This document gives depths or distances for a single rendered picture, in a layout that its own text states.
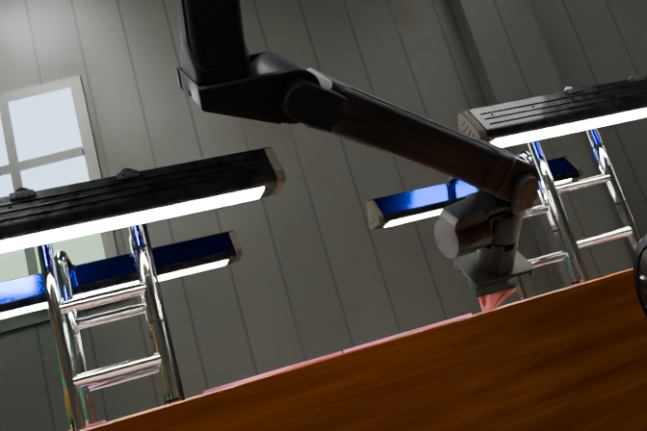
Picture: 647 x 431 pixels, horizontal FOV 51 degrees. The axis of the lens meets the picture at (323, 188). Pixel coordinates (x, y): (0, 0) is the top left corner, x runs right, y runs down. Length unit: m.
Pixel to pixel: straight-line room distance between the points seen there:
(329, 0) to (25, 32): 1.38
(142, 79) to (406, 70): 1.18
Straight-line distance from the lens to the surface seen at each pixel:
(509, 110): 1.26
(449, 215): 0.93
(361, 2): 3.23
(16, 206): 1.05
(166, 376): 1.16
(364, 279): 2.82
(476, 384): 0.76
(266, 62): 0.71
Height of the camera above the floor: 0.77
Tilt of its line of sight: 14 degrees up
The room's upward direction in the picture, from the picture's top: 16 degrees counter-clockwise
